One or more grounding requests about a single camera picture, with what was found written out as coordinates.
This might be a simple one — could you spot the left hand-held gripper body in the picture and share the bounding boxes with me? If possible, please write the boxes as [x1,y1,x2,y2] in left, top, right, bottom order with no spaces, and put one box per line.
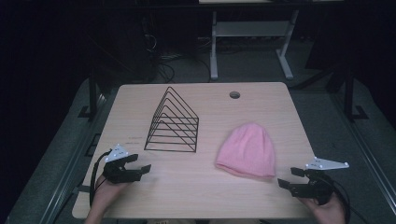
[103,143,143,185]

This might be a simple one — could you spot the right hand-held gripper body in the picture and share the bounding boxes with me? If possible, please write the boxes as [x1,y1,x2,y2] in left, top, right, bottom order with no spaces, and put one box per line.
[291,156,350,206]

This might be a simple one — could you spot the pink knit beanie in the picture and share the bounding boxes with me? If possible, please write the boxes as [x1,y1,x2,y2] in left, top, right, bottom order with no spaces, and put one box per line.
[215,121,276,179]

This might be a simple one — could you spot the black wire file rack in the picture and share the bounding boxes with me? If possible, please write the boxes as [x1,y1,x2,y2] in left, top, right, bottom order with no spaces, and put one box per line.
[143,86,200,154]

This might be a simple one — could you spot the person's left hand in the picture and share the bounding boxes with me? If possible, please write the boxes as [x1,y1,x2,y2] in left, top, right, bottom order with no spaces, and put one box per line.
[92,175,129,213]

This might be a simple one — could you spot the person's right hand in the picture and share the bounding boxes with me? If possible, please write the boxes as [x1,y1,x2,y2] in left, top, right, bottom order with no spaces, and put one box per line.
[298,191,347,224]

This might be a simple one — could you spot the black metal stand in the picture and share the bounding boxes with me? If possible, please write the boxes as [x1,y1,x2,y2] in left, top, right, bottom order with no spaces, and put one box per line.
[78,63,106,121]
[341,66,370,123]

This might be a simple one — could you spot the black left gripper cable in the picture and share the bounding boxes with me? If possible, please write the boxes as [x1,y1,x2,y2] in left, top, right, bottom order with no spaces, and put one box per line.
[89,149,113,209]

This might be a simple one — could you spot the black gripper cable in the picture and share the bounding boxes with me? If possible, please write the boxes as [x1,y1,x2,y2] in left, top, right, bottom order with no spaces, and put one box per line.
[89,149,113,209]
[323,172,372,224]

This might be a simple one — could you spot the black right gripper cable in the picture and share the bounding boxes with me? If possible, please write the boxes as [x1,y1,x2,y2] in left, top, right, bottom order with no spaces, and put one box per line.
[323,172,372,224]

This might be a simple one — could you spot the black floor cables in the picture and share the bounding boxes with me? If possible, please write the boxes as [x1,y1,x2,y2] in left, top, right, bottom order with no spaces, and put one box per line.
[143,17,213,84]

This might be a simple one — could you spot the white metal desk frame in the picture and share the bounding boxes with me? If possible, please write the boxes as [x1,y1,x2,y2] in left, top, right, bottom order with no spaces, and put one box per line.
[209,8,301,81]

